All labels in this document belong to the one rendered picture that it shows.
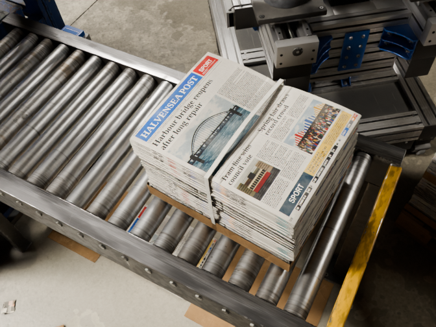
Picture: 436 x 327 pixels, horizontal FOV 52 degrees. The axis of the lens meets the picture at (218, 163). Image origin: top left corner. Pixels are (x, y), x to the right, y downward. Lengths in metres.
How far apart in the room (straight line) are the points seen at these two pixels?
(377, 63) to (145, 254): 1.18
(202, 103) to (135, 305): 1.10
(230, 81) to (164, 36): 1.80
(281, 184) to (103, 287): 1.23
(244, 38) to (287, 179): 1.59
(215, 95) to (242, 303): 0.44
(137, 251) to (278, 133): 0.41
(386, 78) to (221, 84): 1.33
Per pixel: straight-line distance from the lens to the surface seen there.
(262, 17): 1.48
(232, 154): 0.85
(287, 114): 0.91
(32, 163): 1.27
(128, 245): 1.05
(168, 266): 1.01
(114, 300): 1.88
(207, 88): 0.96
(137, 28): 2.84
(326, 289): 1.84
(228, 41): 2.30
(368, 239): 1.03
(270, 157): 0.85
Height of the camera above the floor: 1.72
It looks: 56 degrees down
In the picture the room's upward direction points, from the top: 6 degrees counter-clockwise
